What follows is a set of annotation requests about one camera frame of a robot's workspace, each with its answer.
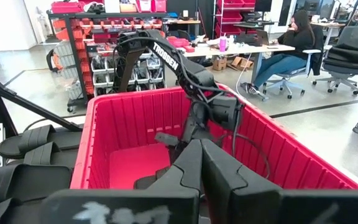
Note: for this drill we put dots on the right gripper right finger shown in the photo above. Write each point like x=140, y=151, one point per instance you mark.
x=244, y=202

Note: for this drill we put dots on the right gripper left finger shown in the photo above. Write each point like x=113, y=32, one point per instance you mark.
x=166, y=202

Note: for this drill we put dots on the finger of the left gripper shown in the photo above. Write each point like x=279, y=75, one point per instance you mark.
x=166, y=139

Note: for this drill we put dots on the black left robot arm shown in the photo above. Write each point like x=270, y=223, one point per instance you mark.
x=166, y=59

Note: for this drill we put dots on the red plastic storage bin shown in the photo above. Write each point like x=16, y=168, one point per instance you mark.
x=129, y=118

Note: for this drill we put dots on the clear parts bin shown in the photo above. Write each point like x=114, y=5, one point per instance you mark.
x=99, y=66
x=153, y=63

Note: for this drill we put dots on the red bin shelving unit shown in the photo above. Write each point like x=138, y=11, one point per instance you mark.
x=228, y=18

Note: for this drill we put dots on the small cardboard box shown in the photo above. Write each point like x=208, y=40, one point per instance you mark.
x=219, y=63

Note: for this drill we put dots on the flattened cardboard box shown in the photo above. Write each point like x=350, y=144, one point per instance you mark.
x=241, y=63

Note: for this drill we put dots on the white office desk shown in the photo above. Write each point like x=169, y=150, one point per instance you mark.
x=244, y=49

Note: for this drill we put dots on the pink drinking bottle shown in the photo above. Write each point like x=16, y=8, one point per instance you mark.
x=222, y=43

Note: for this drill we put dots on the white office chair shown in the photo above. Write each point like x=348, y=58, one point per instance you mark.
x=286, y=74

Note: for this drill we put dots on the dark laptop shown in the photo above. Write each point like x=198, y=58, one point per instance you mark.
x=262, y=37

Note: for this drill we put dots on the person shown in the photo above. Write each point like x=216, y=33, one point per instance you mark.
x=294, y=40

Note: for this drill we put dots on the black computer monitor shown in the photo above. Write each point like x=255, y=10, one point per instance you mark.
x=263, y=5

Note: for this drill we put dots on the pink storage box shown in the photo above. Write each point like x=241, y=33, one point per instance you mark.
x=159, y=5
x=144, y=5

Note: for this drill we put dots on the black metal shelving rack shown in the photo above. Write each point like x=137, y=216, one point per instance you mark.
x=70, y=46

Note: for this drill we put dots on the light wooden desk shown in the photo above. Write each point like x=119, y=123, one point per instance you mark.
x=328, y=25

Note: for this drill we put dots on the black office chair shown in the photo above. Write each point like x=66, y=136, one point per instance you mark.
x=350, y=53

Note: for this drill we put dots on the red storage tote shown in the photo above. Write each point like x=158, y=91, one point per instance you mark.
x=65, y=7

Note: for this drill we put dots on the black metal frame strut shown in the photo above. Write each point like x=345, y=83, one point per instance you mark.
x=26, y=105

